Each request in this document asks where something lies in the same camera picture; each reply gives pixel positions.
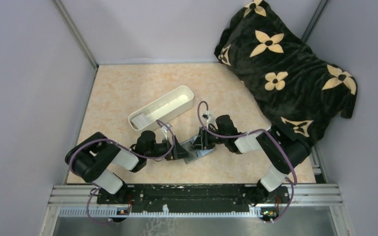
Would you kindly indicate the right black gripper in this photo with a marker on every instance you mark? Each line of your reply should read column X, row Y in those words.
column 202, row 142

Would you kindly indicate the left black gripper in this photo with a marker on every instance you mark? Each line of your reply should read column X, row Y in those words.
column 179, row 152

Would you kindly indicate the white plastic tray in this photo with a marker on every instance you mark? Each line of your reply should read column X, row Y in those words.
column 166, row 108

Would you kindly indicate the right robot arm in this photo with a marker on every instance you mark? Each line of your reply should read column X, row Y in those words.
column 282, row 146

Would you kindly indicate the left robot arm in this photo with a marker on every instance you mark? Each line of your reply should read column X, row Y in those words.
column 90, row 159

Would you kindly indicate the stack of white cards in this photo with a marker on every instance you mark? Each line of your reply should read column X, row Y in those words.
column 141, row 121

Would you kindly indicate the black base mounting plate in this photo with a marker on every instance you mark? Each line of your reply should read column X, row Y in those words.
column 193, row 198

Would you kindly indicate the black floral blanket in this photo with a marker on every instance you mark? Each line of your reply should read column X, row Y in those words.
column 292, row 86

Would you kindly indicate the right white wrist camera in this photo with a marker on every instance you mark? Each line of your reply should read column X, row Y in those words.
column 208, row 117

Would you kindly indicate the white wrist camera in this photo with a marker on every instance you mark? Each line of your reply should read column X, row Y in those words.
column 166, row 129
column 208, row 117

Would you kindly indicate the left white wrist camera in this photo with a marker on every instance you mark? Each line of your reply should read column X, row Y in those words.
column 166, row 129

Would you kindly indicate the aluminium frame rail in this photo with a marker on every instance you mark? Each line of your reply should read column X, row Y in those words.
column 81, row 200

